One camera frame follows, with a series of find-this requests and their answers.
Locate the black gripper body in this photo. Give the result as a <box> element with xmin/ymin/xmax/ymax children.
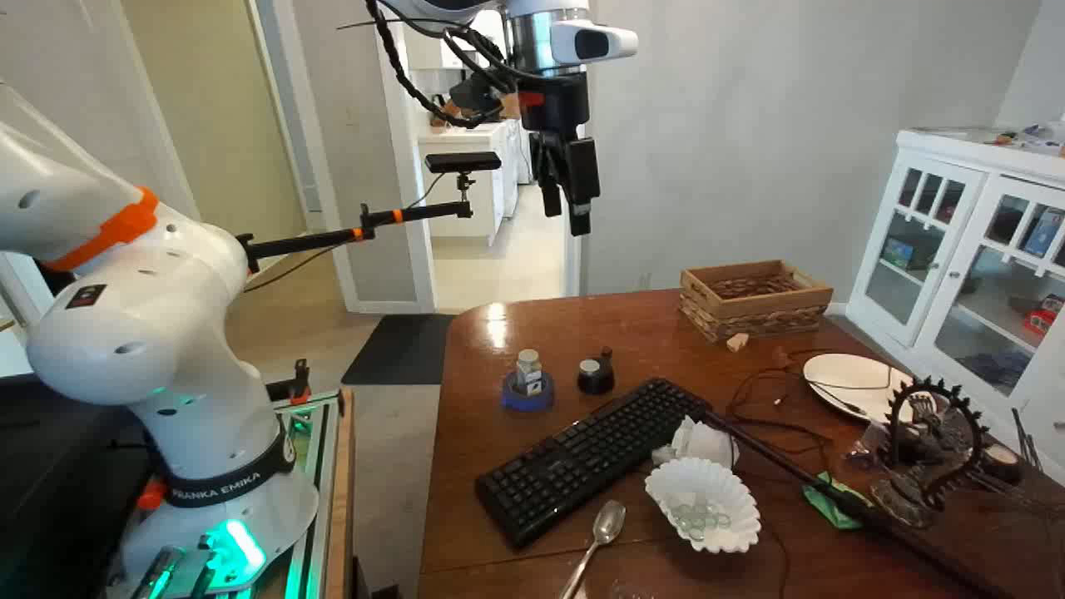
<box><xmin>516</xmin><ymin>69</ymin><xmax>593</xmax><ymax>148</ymax></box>

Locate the small black pot with handle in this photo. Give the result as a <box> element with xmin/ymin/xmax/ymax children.
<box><xmin>573</xmin><ymin>347</ymin><xmax>618</xmax><ymax>400</ymax></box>

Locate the white kitchen counter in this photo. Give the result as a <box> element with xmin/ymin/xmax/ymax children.
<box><xmin>415</xmin><ymin>113</ymin><xmax>534</xmax><ymax>245</ymax></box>

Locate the wooden slat basket crate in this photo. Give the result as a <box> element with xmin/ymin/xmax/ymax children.
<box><xmin>675</xmin><ymin>255</ymin><xmax>835</xmax><ymax>347</ymax></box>

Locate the blue tape roll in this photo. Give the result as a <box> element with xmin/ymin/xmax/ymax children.
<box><xmin>498</xmin><ymin>371</ymin><xmax>560</xmax><ymax>420</ymax></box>

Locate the dark floor mat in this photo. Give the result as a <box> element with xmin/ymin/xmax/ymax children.
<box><xmin>341</xmin><ymin>312</ymin><xmax>456</xmax><ymax>390</ymax></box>

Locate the black computer keyboard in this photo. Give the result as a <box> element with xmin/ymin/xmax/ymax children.
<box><xmin>473</xmin><ymin>375</ymin><xmax>715</xmax><ymax>552</ymax></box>

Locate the crumpled white tissue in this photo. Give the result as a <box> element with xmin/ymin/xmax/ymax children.
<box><xmin>648</xmin><ymin>412</ymin><xmax>742</xmax><ymax>473</ymax></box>

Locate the thin metal utensil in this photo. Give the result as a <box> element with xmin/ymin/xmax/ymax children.
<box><xmin>809</xmin><ymin>375</ymin><xmax>882</xmax><ymax>423</ymax></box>

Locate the long black rod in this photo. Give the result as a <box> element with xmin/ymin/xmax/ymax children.
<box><xmin>710</xmin><ymin>411</ymin><xmax>891</xmax><ymax>526</ymax></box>

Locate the white round plate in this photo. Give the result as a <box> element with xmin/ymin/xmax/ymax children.
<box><xmin>799</xmin><ymin>351</ymin><xmax>918</xmax><ymax>426</ymax></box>

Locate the silver metal spoon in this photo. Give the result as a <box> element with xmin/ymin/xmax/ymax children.
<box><xmin>560</xmin><ymin>497</ymin><xmax>628</xmax><ymax>599</ymax></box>

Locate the white paper coffee filter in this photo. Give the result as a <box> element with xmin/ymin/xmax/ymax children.
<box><xmin>644</xmin><ymin>455</ymin><xmax>766</xmax><ymax>555</ymax></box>

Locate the robot mounting cart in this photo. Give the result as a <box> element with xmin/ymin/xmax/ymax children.
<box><xmin>102</xmin><ymin>387</ymin><xmax>360</xmax><ymax>599</ymax></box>

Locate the white glass-door cabinet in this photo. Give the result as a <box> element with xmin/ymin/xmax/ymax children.
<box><xmin>847</xmin><ymin>127</ymin><xmax>1065</xmax><ymax>486</ymax></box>

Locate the small green object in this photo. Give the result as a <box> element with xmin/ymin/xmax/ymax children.
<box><xmin>802</xmin><ymin>471</ymin><xmax>879</xmax><ymax>532</ymax></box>

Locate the small dark jar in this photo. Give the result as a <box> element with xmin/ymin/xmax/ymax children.
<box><xmin>980</xmin><ymin>442</ymin><xmax>1029</xmax><ymax>486</ymax></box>

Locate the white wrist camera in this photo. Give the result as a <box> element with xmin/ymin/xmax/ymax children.
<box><xmin>573</xmin><ymin>24</ymin><xmax>644</xmax><ymax>67</ymax></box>

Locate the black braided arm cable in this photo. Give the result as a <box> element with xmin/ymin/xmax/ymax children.
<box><xmin>364</xmin><ymin>0</ymin><xmax>526</xmax><ymax>131</ymax></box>

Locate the thin black cable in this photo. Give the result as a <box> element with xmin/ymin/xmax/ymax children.
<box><xmin>725</xmin><ymin>354</ymin><xmax>838</xmax><ymax>451</ymax></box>

